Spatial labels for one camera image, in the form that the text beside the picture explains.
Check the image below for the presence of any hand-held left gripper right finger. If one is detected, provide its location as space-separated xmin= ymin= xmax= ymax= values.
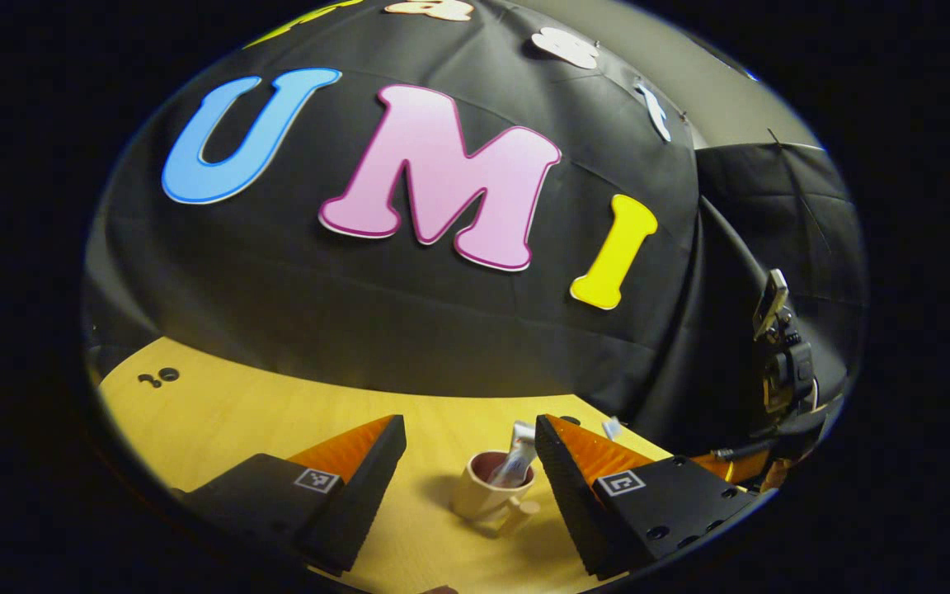
xmin=534 ymin=414 xmax=775 ymax=580

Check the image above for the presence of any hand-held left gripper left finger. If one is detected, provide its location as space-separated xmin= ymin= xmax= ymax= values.
xmin=178 ymin=414 xmax=407 ymax=576

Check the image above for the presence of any white toothpaste tube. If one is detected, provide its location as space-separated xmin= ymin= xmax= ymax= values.
xmin=487 ymin=421 xmax=538 ymax=489

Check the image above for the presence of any beige cup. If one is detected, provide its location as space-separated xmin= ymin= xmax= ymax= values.
xmin=452 ymin=450 xmax=542 ymax=537

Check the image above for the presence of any wooden desktop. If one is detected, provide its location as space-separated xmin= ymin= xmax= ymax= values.
xmin=98 ymin=337 xmax=760 ymax=594

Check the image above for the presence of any black backdrop cloth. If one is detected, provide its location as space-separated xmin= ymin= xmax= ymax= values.
xmin=83 ymin=0 xmax=868 ymax=450

